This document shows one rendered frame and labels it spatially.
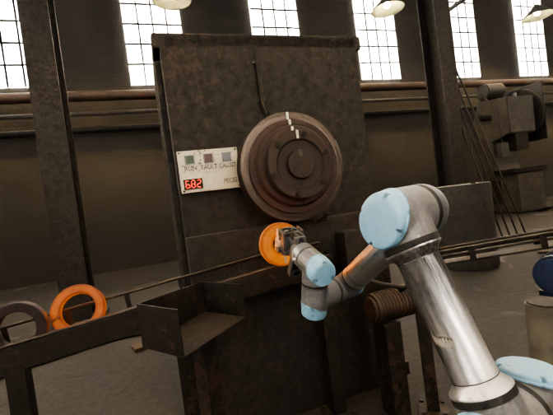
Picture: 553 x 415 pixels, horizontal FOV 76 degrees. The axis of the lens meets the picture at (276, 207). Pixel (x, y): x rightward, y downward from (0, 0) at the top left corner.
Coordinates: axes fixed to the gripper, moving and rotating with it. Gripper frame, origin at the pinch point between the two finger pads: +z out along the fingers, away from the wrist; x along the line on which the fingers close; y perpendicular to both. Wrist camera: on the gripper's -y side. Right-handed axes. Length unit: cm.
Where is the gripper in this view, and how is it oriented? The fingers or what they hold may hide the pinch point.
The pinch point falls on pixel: (280, 238)
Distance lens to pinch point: 126.8
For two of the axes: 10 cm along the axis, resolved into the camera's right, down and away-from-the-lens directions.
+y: -0.6, -9.6, -2.8
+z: -3.3, -2.4, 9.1
